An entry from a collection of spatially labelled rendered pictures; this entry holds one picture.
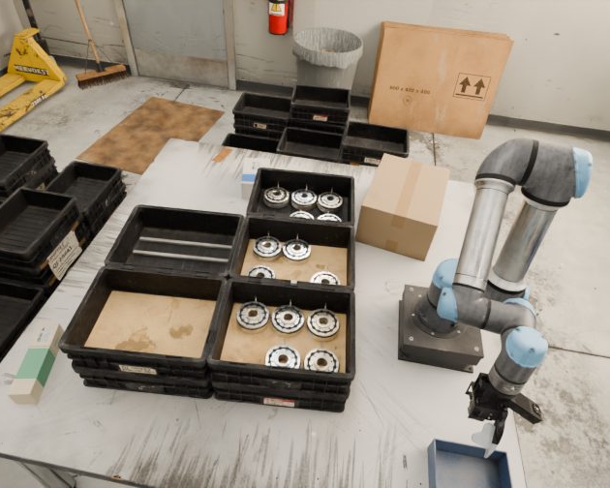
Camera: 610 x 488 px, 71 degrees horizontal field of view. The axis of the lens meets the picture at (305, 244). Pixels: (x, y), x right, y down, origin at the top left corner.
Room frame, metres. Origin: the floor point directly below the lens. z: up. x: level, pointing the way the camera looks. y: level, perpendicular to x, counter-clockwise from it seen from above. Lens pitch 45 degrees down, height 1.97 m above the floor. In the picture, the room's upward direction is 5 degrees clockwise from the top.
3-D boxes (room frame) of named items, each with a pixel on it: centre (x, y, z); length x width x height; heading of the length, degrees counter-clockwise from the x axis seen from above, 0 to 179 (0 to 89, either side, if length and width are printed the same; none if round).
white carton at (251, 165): (1.63, 0.26, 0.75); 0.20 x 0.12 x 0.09; 4
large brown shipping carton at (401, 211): (1.46, -0.41, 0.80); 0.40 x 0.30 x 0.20; 163
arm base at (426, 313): (0.88, -0.47, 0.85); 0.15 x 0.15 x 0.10
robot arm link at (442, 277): (0.88, -0.47, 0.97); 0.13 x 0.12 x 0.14; 74
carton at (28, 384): (0.63, 0.78, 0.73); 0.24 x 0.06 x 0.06; 6
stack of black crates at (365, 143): (2.35, -0.38, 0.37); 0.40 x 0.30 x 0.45; 84
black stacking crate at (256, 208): (1.31, 0.02, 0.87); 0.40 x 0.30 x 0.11; 89
